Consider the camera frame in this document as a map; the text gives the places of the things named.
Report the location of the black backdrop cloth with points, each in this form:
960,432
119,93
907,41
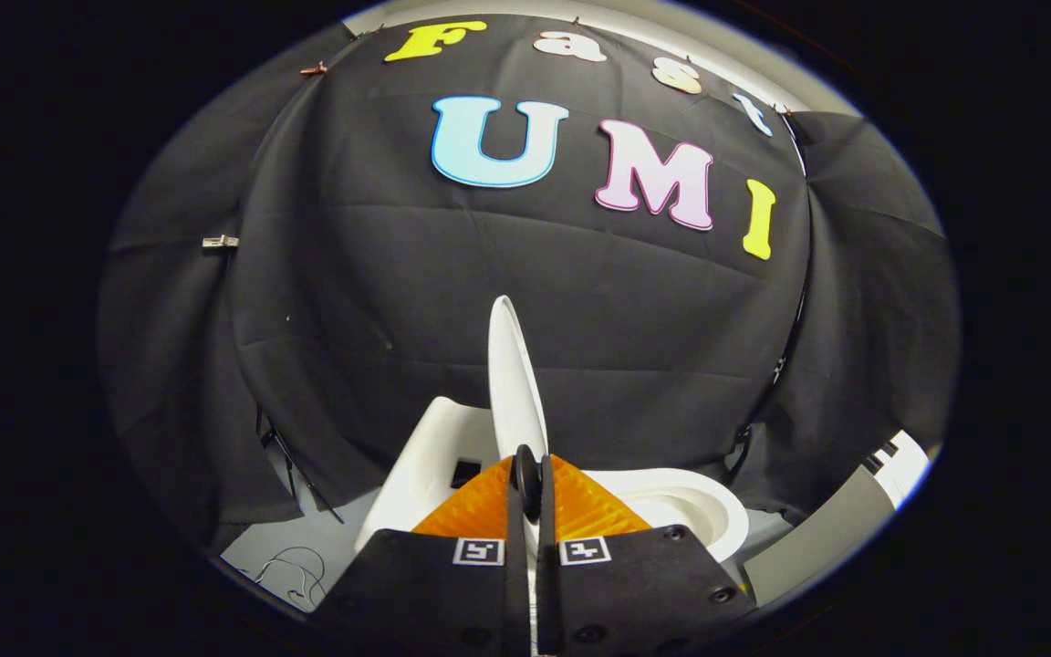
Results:
398,292

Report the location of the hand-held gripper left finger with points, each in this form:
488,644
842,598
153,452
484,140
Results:
434,593

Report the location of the black stepped block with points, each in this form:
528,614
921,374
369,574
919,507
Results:
874,463

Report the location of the white toilet with tank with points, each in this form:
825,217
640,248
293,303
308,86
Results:
416,474

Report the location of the grey cabinet with white top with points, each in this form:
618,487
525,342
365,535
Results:
817,538

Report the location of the silver backdrop clip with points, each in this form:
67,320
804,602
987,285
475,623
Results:
220,242

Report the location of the small black block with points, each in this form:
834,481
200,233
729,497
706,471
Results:
889,448

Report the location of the black round pull tab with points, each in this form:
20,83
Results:
525,479

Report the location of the white toilet seat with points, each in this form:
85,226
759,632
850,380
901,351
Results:
633,482

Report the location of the black metal stand leg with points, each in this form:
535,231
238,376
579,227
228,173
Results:
293,470

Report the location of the copper backdrop clip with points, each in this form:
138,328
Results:
314,68

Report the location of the white toilet lid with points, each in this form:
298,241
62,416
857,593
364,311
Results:
515,392

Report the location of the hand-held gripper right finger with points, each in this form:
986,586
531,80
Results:
644,593

